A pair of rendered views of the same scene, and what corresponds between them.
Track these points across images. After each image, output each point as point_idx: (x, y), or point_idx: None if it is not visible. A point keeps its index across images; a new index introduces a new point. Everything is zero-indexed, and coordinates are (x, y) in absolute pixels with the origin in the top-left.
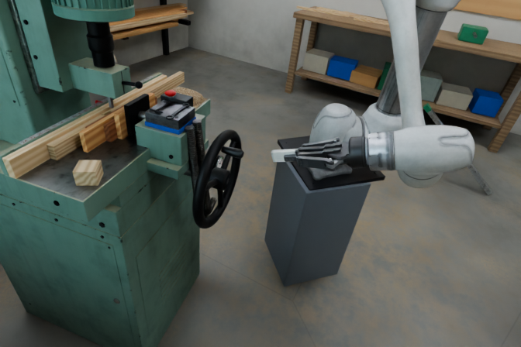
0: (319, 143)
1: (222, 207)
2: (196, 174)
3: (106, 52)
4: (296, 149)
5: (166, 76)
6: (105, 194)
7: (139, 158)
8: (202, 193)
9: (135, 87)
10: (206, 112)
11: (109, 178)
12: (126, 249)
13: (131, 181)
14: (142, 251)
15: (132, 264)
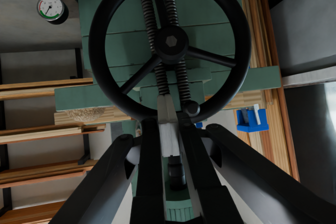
0: (113, 216)
1: None
2: (182, 59)
3: (180, 164)
4: (169, 155)
5: (85, 123)
6: (259, 80)
7: (213, 92)
8: (247, 65)
9: (129, 119)
10: (67, 94)
11: (249, 90)
12: (237, 0)
13: (226, 73)
14: None
15: None
